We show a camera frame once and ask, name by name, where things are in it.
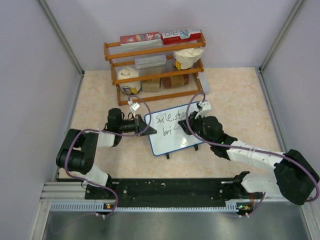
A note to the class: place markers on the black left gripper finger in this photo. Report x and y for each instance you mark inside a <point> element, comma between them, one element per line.
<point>149,131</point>
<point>142,125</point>

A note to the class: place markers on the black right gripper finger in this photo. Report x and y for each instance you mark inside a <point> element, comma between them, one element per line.
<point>186,129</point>
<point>185,123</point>

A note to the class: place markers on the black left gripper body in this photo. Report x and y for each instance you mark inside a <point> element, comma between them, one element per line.
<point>138,124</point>

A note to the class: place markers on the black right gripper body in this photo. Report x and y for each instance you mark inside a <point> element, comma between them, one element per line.
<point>197,125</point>

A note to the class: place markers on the blue framed whiteboard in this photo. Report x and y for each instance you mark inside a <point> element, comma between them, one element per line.
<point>167,138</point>

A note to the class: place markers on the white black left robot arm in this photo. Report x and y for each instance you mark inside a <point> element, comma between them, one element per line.
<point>77,152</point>

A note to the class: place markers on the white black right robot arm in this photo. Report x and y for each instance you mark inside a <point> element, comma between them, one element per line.
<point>285,173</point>

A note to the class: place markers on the metal whiteboard stand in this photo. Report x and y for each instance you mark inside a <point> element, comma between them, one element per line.
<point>194,147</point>

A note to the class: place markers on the grey block beside rack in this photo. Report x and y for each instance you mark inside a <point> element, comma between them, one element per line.
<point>204,83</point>

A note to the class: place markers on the beige sponge stack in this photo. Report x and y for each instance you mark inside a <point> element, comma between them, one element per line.
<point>151,85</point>

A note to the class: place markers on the brown sponge stack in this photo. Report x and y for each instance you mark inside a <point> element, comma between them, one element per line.
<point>175,81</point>

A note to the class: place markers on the orange wooden shelf rack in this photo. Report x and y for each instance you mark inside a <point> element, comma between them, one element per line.
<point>167,70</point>

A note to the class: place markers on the silver metal box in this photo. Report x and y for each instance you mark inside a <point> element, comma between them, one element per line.
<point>151,61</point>

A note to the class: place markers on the cream bag upper shelf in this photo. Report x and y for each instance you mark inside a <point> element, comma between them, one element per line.
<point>185,58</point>

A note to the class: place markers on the red foil wrap box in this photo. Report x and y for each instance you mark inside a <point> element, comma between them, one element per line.
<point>141,41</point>

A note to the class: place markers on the red white wrap box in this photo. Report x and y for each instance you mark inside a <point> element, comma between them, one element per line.
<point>181,36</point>

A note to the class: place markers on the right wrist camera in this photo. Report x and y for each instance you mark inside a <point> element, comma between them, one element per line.
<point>204,107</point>

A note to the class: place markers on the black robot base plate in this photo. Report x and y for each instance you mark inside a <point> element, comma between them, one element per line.
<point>172,192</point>

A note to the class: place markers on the grey slotted cable duct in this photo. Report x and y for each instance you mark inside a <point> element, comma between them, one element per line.
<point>77,206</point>

